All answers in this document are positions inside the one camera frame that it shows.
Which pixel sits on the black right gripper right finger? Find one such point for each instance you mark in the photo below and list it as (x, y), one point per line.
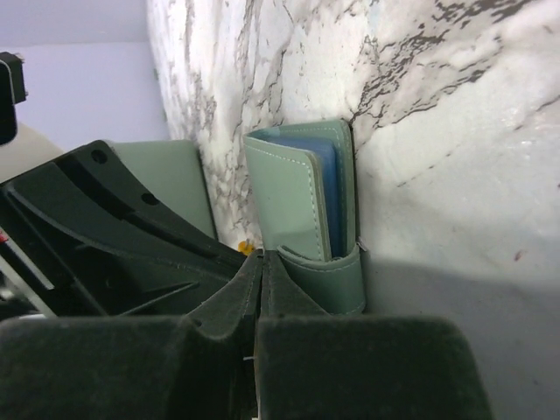
(313, 365)

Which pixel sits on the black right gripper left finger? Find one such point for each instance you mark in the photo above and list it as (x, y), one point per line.
(192, 366)

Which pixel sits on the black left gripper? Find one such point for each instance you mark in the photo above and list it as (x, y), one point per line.
(114, 230)

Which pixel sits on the green leather card holder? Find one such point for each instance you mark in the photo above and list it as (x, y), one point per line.
(302, 178)

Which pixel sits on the yellow black utility knife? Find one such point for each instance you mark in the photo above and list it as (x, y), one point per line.
(246, 247)

